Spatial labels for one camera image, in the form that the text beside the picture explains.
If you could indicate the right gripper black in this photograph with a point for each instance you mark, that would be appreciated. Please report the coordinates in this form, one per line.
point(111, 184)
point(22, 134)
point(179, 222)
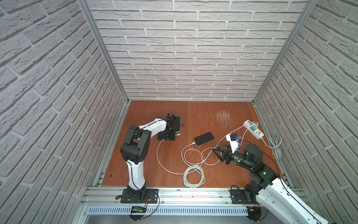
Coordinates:
point(228, 157)

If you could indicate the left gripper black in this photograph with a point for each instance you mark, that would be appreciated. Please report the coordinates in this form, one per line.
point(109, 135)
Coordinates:
point(169, 134)

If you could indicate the phone with green case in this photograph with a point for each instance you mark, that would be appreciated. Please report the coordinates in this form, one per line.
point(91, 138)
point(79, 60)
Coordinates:
point(176, 124)

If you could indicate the phone with pink case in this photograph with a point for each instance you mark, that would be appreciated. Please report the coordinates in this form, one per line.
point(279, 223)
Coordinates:
point(204, 139)

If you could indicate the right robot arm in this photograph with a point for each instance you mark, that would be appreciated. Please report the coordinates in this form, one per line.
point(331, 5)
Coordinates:
point(267, 188)

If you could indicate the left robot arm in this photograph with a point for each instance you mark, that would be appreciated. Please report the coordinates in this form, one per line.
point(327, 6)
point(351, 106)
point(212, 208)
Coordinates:
point(135, 149)

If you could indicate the teal charger plug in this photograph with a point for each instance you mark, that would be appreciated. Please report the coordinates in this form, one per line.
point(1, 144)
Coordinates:
point(254, 127)

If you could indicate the right controller board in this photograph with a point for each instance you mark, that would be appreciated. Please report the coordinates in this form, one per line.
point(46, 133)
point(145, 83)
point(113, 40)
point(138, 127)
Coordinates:
point(254, 214)

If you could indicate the controller board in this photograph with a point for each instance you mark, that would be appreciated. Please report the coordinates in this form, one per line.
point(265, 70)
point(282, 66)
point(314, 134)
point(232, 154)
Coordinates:
point(138, 210)
point(254, 214)

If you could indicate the left controller board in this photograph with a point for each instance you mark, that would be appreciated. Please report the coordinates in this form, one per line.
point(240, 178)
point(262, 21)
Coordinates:
point(138, 210)

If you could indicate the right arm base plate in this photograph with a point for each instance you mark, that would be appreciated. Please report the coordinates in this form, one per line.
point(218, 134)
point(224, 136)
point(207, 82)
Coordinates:
point(243, 196)

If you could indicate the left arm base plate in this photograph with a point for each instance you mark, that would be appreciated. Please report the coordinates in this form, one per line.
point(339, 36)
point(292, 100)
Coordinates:
point(130, 195)

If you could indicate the aluminium front rail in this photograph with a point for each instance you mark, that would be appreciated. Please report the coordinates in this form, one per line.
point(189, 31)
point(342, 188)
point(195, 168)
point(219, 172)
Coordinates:
point(172, 196)

